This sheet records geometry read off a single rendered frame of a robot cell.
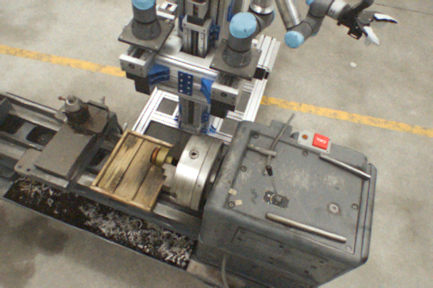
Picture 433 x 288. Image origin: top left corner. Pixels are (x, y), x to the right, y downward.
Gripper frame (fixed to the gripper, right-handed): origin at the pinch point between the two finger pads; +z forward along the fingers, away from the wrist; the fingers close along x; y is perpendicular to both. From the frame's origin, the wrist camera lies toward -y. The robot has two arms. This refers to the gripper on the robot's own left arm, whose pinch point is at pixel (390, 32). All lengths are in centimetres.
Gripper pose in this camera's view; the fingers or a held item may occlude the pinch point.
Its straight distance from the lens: 149.6
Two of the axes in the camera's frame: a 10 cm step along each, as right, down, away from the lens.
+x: -6.4, 6.9, -3.5
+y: -0.1, 4.4, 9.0
